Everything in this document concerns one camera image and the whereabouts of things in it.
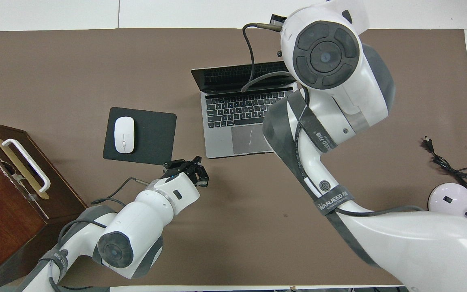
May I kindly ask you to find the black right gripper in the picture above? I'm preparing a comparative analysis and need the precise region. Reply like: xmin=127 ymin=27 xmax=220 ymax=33
xmin=269 ymin=14 xmax=287 ymax=32

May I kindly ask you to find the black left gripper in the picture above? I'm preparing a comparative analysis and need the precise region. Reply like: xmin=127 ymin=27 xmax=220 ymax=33
xmin=163 ymin=155 xmax=210 ymax=188

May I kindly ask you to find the silver laptop computer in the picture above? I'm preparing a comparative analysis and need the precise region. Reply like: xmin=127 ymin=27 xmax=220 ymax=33
xmin=191 ymin=61 xmax=299 ymax=159

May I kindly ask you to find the black mouse pad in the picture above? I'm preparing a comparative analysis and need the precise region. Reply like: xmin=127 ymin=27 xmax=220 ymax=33
xmin=103 ymin=107 xmax=177 ymax=166

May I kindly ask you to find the white computer mouse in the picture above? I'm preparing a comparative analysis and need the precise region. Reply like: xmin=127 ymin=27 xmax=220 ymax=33
xmin=114 ymin=116 xmax=135 ymax=154

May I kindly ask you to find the brown table mat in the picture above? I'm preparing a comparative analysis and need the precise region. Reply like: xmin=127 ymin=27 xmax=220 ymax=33
xmin=0 ymin=28 xmax=467 ymax=287

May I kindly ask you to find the dark brown wooden box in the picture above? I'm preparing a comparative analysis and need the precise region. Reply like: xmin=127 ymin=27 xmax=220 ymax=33
xmin=0 ymin=118 xmax=89 ymax=292

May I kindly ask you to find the white desk lamp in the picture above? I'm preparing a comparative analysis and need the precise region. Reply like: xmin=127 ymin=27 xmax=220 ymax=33
xmin=428 ymin=157 xmax=467 ymax=223

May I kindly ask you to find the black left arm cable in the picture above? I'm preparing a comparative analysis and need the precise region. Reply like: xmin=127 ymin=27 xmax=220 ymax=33
xmin=48 ymin=177 xmax=157 ymax=292

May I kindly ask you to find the white box handle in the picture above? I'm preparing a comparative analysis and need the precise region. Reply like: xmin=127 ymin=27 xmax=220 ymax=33
xmin=1 ymin=139 xmax=51 ymax=193

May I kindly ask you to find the brass handle plate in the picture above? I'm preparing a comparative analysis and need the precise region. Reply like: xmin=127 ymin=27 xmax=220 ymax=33
xmin=0 ymin=138 xmax=50 ymax=200

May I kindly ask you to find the black lamp power cable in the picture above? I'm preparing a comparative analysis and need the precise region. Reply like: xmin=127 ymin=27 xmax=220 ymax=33
xmin=423 ymin=136 xmax=467 ymax=192

